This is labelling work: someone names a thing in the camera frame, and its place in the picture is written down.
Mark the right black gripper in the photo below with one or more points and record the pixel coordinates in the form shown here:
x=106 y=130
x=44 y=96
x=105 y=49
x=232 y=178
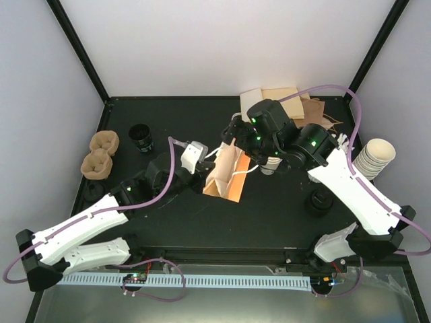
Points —
x=242 y=141

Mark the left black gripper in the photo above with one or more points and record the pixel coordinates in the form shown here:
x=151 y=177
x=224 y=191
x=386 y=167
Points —
x=203 y=169

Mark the orange paper bag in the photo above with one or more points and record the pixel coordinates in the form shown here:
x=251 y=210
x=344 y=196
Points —
x=293 y=107
x=226 y=180

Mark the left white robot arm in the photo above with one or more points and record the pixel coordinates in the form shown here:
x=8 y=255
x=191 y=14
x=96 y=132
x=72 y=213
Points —
x=53 y=253

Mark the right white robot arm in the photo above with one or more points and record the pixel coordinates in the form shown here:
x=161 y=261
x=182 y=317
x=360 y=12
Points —
x=270 y=132

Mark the white paper cup stack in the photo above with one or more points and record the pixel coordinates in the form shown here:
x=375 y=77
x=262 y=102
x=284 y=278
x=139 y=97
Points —
x=271 y=166

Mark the black printed paper cup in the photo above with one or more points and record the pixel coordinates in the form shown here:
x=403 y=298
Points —
x=140 y=135

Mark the brown kraft paper bag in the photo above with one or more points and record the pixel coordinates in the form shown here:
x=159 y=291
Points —
x=314 y=114

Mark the brown pulp cup carrier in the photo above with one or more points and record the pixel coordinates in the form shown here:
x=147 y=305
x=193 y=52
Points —
x=97 y=165

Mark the left black lid stack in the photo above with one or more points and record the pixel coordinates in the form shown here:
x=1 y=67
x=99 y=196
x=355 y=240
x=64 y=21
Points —
x=93 y=192

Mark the black lid stack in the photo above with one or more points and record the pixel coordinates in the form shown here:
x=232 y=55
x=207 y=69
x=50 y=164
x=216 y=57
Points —
x=319 y=202
x=93 y=192

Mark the right black lid stack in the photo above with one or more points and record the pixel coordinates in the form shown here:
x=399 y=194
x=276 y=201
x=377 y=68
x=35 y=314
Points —
x=319 y=202

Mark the small circuit board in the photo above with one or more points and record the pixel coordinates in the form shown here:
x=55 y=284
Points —
x=135 y=278

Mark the tilted paper cup stack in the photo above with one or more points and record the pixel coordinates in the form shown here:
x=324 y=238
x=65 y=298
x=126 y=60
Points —
x=374 y=157

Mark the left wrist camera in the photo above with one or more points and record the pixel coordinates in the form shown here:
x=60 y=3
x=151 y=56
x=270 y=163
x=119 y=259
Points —
x=194 y=153

